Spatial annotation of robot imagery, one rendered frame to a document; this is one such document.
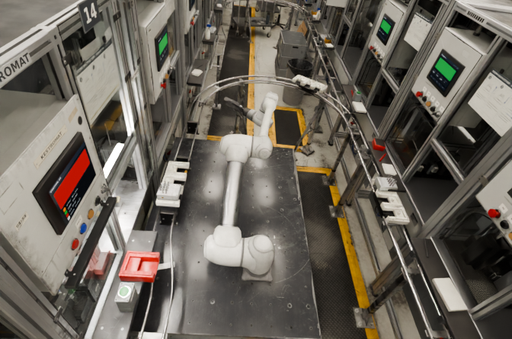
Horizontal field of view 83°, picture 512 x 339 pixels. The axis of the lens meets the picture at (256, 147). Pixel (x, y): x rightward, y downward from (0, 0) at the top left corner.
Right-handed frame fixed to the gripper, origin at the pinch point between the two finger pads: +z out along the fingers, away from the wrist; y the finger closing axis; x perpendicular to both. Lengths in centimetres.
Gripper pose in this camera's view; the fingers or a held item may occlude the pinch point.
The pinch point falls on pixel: (228, 101)
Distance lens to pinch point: 241.9
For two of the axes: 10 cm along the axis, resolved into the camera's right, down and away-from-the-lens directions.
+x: 5.3, -8.2, 2.1
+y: 0.8, 3.0, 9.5
